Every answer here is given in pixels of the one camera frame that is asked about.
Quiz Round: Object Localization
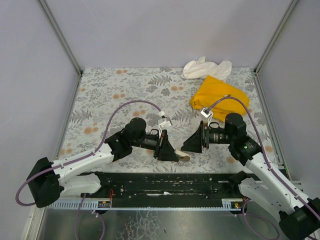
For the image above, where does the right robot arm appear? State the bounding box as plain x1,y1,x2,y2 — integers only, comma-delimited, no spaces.
181,113,320,240

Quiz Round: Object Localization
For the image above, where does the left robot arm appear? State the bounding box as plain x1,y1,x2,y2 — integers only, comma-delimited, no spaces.
27,117,179,208

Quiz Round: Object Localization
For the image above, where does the yellow cloth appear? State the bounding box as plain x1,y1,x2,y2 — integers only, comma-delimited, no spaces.
190,76,250,122

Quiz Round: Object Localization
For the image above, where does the white cloth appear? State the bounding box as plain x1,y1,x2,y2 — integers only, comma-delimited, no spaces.
181,56,232,81

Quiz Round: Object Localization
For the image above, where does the floral table mat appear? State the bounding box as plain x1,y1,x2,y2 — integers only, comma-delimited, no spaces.
51,66,291,181

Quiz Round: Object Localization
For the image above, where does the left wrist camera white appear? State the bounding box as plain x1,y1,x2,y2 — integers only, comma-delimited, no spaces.
158,111,173,131

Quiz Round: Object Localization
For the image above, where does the white slotted cable duct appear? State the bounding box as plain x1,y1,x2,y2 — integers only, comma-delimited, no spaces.
48,195,243,210

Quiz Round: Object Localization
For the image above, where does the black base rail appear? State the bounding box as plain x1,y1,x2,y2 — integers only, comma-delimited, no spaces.
85,172,244,208

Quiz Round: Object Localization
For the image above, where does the right floor purple cable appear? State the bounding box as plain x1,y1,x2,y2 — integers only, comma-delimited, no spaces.
237,198,280,240

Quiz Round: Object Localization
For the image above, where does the floor purple cable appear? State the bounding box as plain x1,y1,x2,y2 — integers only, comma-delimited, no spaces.
74,193,107,240
237,198,280,240

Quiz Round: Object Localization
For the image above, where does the left floor purple cable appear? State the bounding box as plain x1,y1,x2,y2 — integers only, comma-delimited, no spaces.
74,193,107,240

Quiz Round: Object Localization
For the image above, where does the left aluminium frame post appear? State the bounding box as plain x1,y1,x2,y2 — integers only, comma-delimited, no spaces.
37,0,83,76

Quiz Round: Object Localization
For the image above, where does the aluminium frame post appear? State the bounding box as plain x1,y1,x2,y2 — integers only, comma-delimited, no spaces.
37,0,83,76
253,0,300,75

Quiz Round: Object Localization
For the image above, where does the right aluminium frame post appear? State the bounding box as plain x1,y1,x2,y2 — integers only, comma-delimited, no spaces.
253,0,300,75

